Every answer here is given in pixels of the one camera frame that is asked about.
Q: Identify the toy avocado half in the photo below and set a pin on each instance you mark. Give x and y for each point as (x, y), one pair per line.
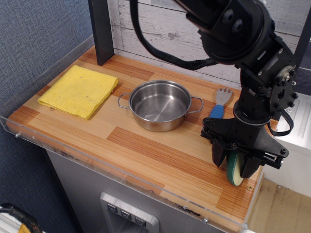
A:
(235, 162)

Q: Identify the small steel pot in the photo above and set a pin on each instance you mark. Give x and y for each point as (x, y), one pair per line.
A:
(161, 105)

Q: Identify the silver dispenser button panel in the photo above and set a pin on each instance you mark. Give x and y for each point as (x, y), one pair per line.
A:
(122, 217)

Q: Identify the grey toy fridge cabinet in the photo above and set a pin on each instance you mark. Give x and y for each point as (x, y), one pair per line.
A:
(138, 195)

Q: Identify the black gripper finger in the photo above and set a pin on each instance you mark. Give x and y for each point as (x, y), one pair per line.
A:
(218, 154)
(249, 166)

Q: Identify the white side cabinet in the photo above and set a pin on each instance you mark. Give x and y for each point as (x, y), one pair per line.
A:
(295, 172)

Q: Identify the black frame post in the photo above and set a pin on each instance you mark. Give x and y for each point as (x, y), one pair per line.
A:
(293, 24)
(101, 27)

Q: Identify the black right frame post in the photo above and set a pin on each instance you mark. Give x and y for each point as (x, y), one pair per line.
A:
(293, 24)

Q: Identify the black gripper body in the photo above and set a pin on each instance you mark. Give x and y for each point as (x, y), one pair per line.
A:
(233, 134)

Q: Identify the blue handled metal fork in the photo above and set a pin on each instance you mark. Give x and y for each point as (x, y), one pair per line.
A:
(223, 95)

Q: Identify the clear acrylic guard rail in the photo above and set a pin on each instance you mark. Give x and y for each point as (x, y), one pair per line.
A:
(112, 132)

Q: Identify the black left frame post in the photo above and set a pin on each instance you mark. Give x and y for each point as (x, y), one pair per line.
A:
(101, 27)

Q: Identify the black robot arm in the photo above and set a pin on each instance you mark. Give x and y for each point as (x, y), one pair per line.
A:
(241, 33)

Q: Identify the yellow folded cloth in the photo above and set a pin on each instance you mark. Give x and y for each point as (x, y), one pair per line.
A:
(79, 92)

